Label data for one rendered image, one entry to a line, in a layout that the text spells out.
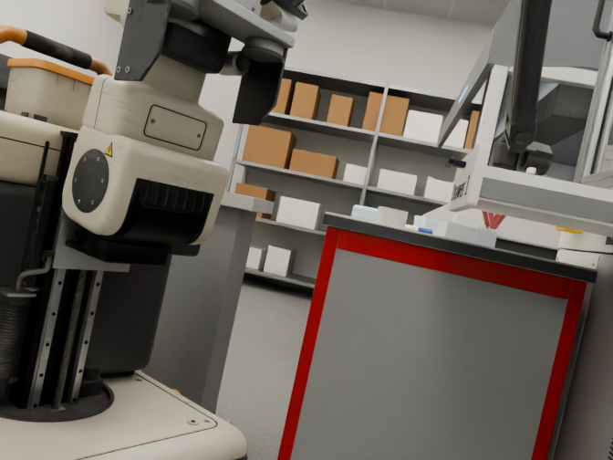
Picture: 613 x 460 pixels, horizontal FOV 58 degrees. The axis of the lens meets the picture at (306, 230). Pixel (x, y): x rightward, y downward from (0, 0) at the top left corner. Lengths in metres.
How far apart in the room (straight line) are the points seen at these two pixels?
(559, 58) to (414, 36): 3.66
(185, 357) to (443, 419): 0.78
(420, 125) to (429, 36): 1.04
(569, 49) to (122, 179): 1.58
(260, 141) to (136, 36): 4.21
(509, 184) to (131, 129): 0.64
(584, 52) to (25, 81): 1.65
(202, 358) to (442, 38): 4.49
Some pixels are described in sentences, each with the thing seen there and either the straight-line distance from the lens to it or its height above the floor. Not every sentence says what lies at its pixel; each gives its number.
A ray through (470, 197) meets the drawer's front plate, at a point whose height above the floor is 0.83.
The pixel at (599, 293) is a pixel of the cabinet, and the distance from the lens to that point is 1.32.
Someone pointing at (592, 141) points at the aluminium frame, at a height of 1.08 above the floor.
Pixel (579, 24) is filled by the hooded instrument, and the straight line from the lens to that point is 2.13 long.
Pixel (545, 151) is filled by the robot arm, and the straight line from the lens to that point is 1.43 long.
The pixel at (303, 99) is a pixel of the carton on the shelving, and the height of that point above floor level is 1.72.
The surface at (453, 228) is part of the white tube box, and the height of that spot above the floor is 0.79.
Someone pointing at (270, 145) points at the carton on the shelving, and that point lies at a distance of 5.06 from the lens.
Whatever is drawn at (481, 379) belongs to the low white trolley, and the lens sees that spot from 1.29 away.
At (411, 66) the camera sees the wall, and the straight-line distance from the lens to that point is 5.56.
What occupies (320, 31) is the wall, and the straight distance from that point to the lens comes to 5.71.
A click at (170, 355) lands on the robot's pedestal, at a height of 0.26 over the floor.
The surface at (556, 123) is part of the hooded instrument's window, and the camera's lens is 2.05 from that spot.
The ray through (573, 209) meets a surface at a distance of 1.04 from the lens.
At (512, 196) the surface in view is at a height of 0.85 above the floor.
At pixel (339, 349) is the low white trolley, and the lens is 1.27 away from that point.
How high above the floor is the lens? 0.75
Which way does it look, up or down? 2 degrees down
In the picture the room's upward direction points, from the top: 12 degrees clockwise
